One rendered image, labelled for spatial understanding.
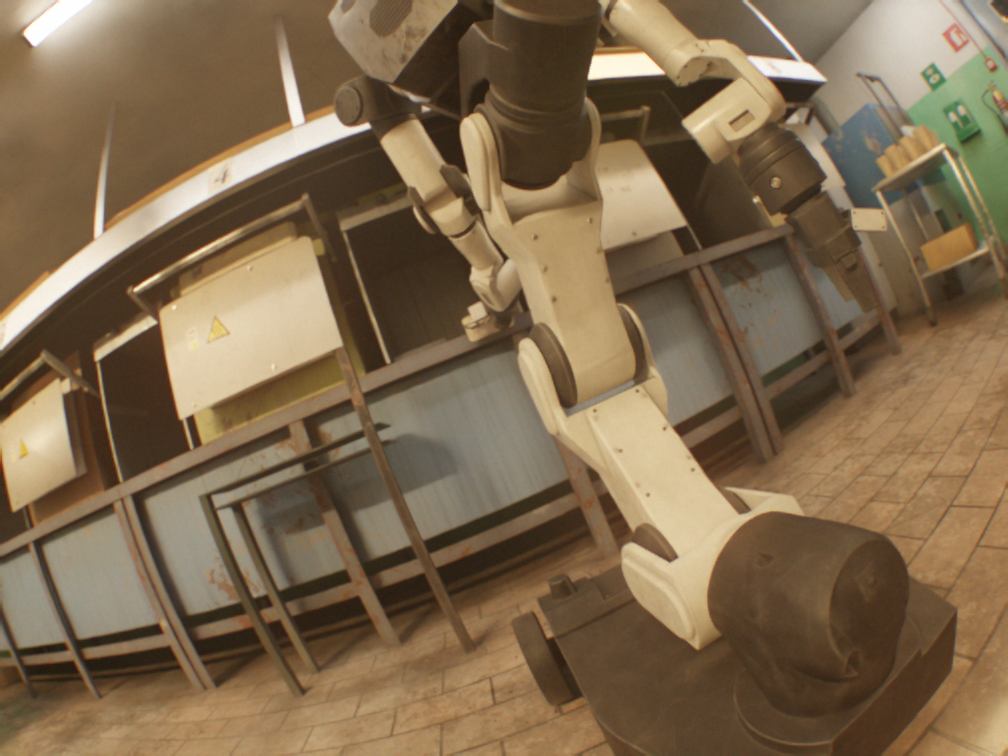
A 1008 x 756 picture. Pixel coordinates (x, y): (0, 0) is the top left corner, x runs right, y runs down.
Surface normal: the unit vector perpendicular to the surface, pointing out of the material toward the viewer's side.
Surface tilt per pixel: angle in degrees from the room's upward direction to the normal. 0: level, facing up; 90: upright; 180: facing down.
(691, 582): 65
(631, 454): 59
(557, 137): 172
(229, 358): 90
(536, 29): 139
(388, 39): 99
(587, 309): 114
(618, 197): 90
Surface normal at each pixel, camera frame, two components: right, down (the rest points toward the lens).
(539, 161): 0.40, 0.89
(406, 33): -0.52, 0.32
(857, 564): -0.16, -0.63
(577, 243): 0.26, 0.26
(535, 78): -0.22, 0.94
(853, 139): -0.92, 0.37
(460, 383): 0.11, -0.15
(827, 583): -0.66, -0.55
